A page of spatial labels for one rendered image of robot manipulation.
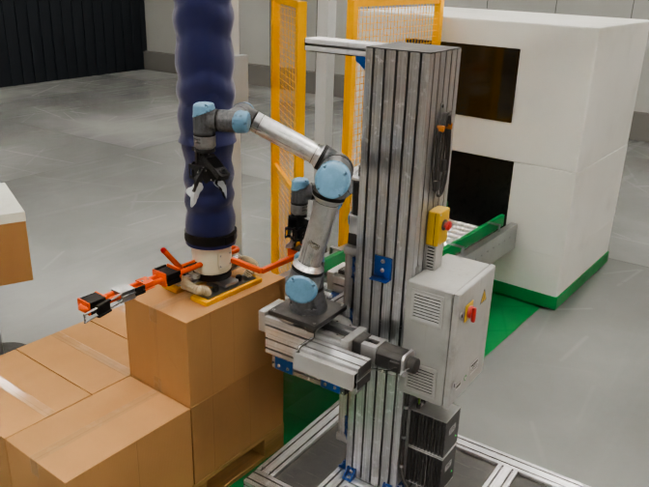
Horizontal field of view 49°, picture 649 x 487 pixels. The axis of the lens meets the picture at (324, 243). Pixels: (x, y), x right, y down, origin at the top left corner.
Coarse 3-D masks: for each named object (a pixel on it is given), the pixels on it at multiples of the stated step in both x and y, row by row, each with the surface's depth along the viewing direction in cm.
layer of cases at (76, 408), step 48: (48, 336) 349; (96, 336) 350; (0, 384) 309; (48, 384) 310; (96, 384) 311; (144, 384) 313; (240, 384) 320; (0, 432) 278; (48, 432) 279; (96, 432) 280; (144, 432) 281; (192, 432) 302; (240, 432) 329; (0, 480) 289; (48, 480) 260; (96, 480) 264; (144, 480) 285; (192, 480) 309
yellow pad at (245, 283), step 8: (240, 280) 314; (248, 280) 315; (256, 280) 317; (216, 288) 303; (224, 288) 307; (232, 288) 308; (240, 288) 310; (192, 296) 300; (200, 296) 300; (216, 296) 301; (224, 296) 303; (208, 304) 296
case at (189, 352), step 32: (160, 288) 311; (256, 288) 314; (128, 320) 308; (160, 320) 292; (192, 320) 285; (224, 320) 300; (256, 320) 317; (128, 352) 315; (160, 352) 299; (192, 352) 289; (224, 352) 305; (256, 352) 323; (160, 384) 306; (192, 384) 294; (224, 384) 311
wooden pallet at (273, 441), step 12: (276, 432) 353; (252, 444) 339; (264, 444) 347; (276, 444) 356; (240, 456) 349; (252, 456) 349; (264, 456) 350; (228, 468) 341; (240, 468) 341; (252, 468) 344; (204, 480) 316; (216, 480) 332; (228, 480) 333
